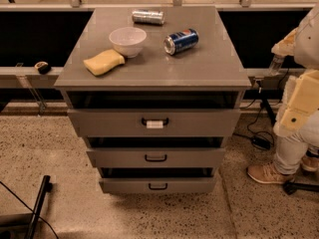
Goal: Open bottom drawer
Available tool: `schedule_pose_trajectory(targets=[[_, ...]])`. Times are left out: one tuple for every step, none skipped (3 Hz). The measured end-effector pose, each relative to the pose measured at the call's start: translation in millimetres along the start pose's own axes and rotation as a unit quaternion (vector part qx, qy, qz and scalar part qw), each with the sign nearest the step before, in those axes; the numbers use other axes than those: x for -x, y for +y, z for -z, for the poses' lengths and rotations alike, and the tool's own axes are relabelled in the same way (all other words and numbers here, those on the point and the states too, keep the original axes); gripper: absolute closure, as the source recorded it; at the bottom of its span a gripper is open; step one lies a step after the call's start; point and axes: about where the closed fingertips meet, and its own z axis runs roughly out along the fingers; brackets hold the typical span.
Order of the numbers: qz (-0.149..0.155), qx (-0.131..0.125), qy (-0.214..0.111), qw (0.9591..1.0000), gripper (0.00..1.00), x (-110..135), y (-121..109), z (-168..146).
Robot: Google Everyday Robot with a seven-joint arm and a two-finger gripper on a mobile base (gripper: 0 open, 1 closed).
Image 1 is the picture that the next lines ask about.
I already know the grey middle drawer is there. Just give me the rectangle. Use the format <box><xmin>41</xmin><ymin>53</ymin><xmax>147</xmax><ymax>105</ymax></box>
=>
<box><xmin>87</xmin><ymin>147</ymin><xmax>225</xmax><ymax>168</ymax></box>

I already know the black chair base leg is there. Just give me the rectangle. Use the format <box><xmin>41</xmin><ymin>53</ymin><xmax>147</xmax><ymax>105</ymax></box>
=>
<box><xmin>283</xmin><ymin>182</ymin><xmax>319</xmax><ymax>195</ymax></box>

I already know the grey top drawer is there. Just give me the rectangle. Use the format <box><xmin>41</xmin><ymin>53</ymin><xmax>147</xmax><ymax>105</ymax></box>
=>
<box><xmin>68</xmin><ymin>109</ymin><xmax>240</xmax><ymax>137</ymax></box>

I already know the black yellow tape measure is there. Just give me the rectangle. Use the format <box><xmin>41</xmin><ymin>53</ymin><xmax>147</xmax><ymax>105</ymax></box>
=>
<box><xmin>35</xmin><ymin>61</ymin><xmax>51</xmax><ymax>75</ymax></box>

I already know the grey drawer cabinet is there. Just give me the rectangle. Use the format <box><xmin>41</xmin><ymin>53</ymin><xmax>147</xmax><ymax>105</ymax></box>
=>
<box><xmin>55</xmin><ymin>6</ymin><xmax>250</xmax><ymax>180</ymax></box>

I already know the blue pepsi can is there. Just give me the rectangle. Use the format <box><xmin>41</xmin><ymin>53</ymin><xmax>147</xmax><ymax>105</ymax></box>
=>
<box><xmin>163</xmin><ymin>29</ymin><xmax>199</xmax><ymax>56</ymax></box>

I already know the black tripod leg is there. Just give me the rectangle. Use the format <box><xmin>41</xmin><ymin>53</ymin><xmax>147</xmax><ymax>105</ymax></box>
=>
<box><xmin>254</xmin><ymin>78</ymin><xmax>276</xmax><ymax>125</ymax></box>

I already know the grey bottom drawer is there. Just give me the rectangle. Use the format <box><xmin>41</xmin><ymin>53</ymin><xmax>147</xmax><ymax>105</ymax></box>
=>
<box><xmin>99</xmin><ymin>177</ymin><xmax>215</xmax><ymax>194</ymax></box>

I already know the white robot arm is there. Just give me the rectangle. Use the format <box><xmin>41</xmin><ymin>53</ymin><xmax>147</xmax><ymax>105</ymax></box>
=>
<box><xmin>271</xmin><ymin>4</ymin><xmax>319</xmax><ymax>137</ymax></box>

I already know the tan sneaker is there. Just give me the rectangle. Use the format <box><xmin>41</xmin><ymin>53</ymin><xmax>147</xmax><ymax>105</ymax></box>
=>
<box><xmin>301</xmin><ymin>155</ymin><xmax>319</xmax><ymax>172</ymax></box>
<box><xmin>246</xmin><ymin>162</ymin><xmax>295</xmax><ymax>184</ymax></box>

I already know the black power adapter with cable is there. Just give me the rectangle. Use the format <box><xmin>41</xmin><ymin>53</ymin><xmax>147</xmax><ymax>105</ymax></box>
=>
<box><xmin>234</xmin><ymin>93</ymin><xmax>274</xmax><ymax>150</ymax></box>

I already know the person's leg in light trousers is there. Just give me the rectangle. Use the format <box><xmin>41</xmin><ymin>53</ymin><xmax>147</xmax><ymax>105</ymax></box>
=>
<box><xmin>273</xmin><ymin>112</ymin><xmax>319</xmax><ymax>174</ymax></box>

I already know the white bowl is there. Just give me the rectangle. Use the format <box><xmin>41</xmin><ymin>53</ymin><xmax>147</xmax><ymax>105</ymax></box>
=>
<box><xmin>109</xmin><ymin>27</ymin><xmax>147</xmax><ymax>58</ymax></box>

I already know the black stand leg left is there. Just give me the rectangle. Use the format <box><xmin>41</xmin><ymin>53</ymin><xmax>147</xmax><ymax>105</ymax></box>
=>
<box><xmin>24</xmin><ymin>175</ymin><xmax>52</xmax><ymax>239</ymax></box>

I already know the clear plastic water bottle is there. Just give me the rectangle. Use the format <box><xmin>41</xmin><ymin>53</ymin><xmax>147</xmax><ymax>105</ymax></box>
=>
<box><xmin>269</xmin><ymin>55</ymin><xmax>285</xmax><ymax>76</ymax></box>

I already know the yellow sponge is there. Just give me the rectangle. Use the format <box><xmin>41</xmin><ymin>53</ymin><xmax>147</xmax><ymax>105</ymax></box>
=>
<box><xmin>83</xmin><ymin>49</ymin><xmax>125</xmax><ymax>77</ymax></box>

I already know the silver can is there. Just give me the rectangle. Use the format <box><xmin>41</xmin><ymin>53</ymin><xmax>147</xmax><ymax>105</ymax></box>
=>
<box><xmin>132</xmin><ymin>9</ymin><xmax>164</xmax><ymax>25</ymax></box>

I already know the grey drawer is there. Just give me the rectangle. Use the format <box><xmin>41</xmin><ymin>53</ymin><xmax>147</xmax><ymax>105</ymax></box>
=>
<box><xmin>99</xmin><ymin>177</ymin><xmax>215</xmax><ymax>194</ymax></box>
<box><xmin>87</xmin><ymin>147</ymin><xmax>225</xmax><ymax>168</ymax></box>
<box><xmin>68</xmin><ymin>109</ymin><xmax>240</xmax><ymax>137</ymax></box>

